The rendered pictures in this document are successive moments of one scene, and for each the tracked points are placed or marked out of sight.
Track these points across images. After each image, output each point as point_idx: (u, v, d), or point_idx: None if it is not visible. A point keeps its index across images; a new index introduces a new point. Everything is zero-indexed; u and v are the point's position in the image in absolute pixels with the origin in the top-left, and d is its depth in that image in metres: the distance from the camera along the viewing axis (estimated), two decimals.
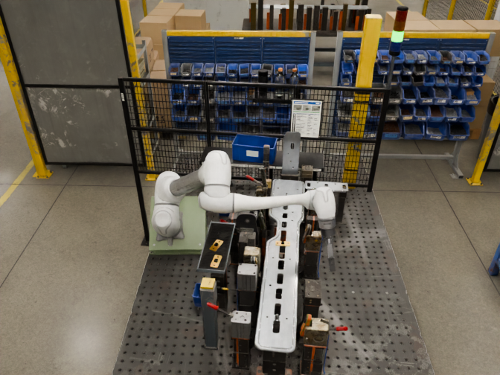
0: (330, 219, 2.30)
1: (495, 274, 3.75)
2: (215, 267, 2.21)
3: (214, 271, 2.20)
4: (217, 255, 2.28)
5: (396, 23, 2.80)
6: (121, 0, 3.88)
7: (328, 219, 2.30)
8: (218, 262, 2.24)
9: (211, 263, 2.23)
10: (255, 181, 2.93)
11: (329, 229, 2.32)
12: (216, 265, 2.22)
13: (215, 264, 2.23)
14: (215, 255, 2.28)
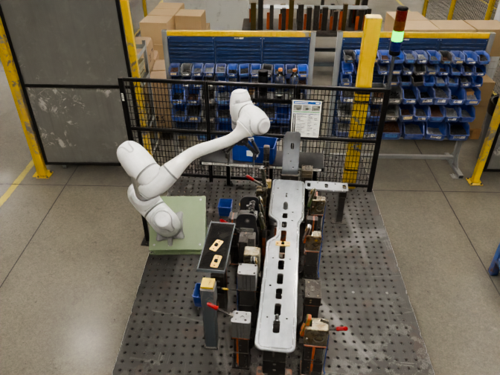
0: None
1: (495, 274, 3.75)
2: (215, 267, 2.21)
3: (214, 271, 2.20)
4: (217, 255, 2.28)
5: (396, 23, 2.80)
6: (121, 0, 3.88)
7: None
8: (218, 262, 2.24)
9: (211, 263, 2.23)
10: (255, 181, 2.93)
11: None
12: (216, 265, 2.22)
13: (215, 264, 2.23)
14: (215, 255, 2.28)
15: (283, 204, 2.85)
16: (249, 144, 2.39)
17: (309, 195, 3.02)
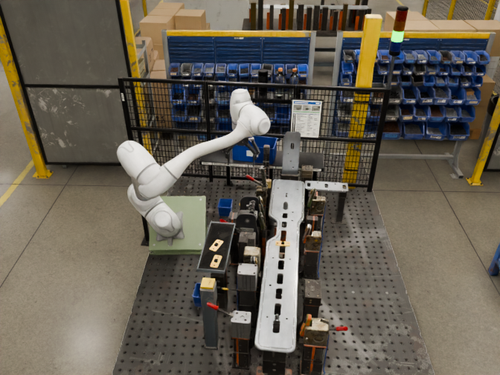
0: None
1: (495, 274, 3.75)
2: (215, 267, 2.21)
3: (214, 271, 2.20)
4: (217, 255, 2.28)
5: (396, 23, 2.80)
6: (121, 0, 3.88)
7: None
8: (218, 262, 2.24)
9: (211, 263, 2.23)
10: (255, 181, 2.93)
11: None
12: (216, 265, 2.22)
13: (215, 264, 2.23)
14: (215, 255, 2.28)
15: (283, 204, 2.85)
16: (249, 144, 2.39)
17: (309, 195, 3.02)
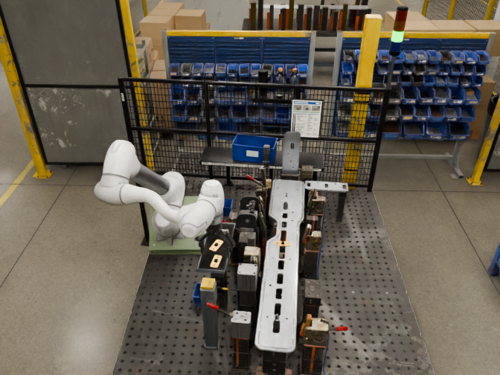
0: (222, 210, 2.08)
1: (495, 274, 3.75)
2: (215, 267, 2.21)
3: (214, 271, 2.20)
4: (217, 255, 2.28)
5: (396, 23, 2.80)
6: (121, 0, 3.88)
7: (222, 210, 2.07)
8: (218, 262, 2.24)
9: (211, 263, 2.23)
10: (255, 181, 2.93)
11: (222, 220, 2.10)
12: (216, 265, 2.22)
13: (215, 264, 2.23)
14: (215, 255, 2.28)
15: (283, 204, 2.85)
16: (224, 236, 2.15)
17: (309, 195, 3.02)
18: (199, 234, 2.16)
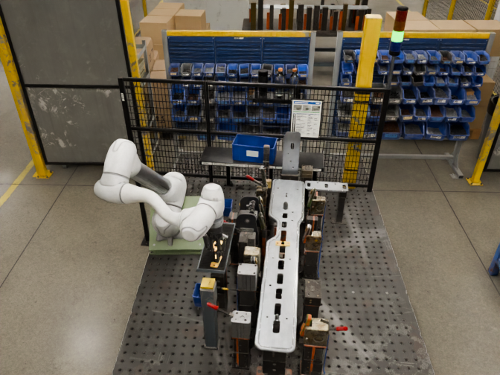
0: None
1: (495, 274, 3.75)
2: (215, 267, 2.21)
3: (214, 271, 2.20)
4: None
5: (396, 23, 2.80)
6: (121, 0, 3.88)
7: (222, 214, 2.08)
8: (218, 262, 2.24)
9: (211, 263, 2.23)
10: (255, 181, 2.93)
11: (222, 223, 2.11)
12: (216, 265, 2.22)
13: (215, 264, 2.23)
14: (215, 255, 2.28)
15: (283, 204, 2.85)
16: (219, 240, 2.18)
17: (309, 195, 3.02)
18: (205, 241, 2.17)
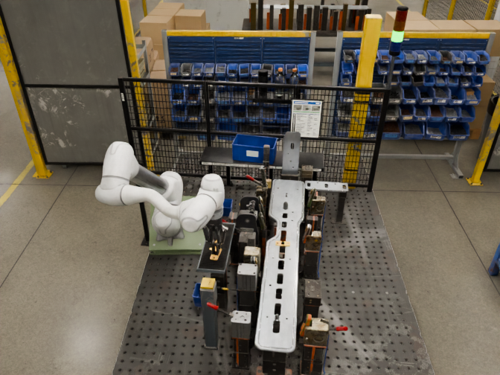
0: (223, 205, 2.06)
1: (495, 274, 3.75)
2: (215, 260, 2.19)
3: (214, 271, 2.20)
4: None
5: (396, 23, 2.80)
6: (121, 0, 3.88)
7: (222, 205, 2.05)
8: (218, 254, 2.21)
9: (211, 256, 2.20)
10: (255, 181, 2.93)
11: (222, 215, 2.09)
12: (216, 258, 2.19)
13: (215, 257, 2.20)
14: (215, 248, 2.25)
15: (283, 204, 2.85)
16: (219, 232, 2.15)
17: (309, 195, 3.02)
18: (205, 233, 2.14)
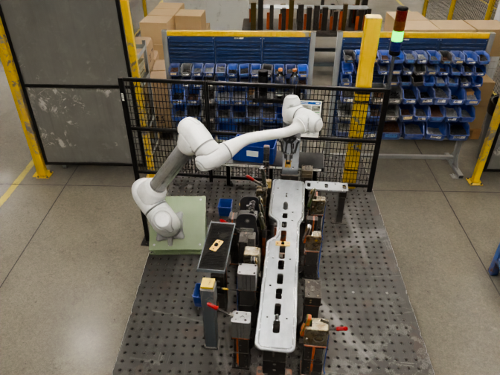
0: None
1: (495, 274, 3.75)
2: (289, 167, 2.80)
3: (214, 271, 2.20)
4: (287, 160, 2.87)
5: (396, 23, 2.80)
6: (121, 0, 3.88)
7: None
8: (289, 164, 2.83)
9: (285, 165, 2.82)
10: (255, 181, 2.93)
11: None
12: (289, 166, 2.81)
13: (288, 165, 2.82)
14: (286, 160, 2.87)
15: (283, 204, 2.85)
16: (292, 144, 2.77)
17: (309, 195, 3.02)
18: (282, 146, 2.76)
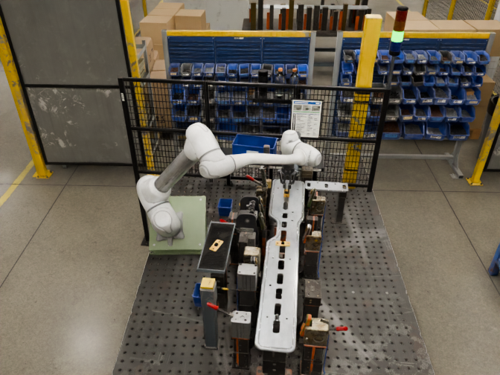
0: None
1: (495, 274, 3.75)
2: (287, 196, 2.93)
3: (214, 271, 2.20)
4: (286, 189, 2.99)
5: (396, 23, 2.80)
6: (121, 0, 3.88)
7: None
8: (288, 193, 2.96)
9: (283, 195, 2.94)
10: (255, 181, 2.93)
11: None
12: (288, 196, 2.93)
13: (286, 195, 2.94)
14: None
15: (283, 204, 2.85)
16: None
17: (309, 195, 3.02)
18: (280, 176, 2.88)
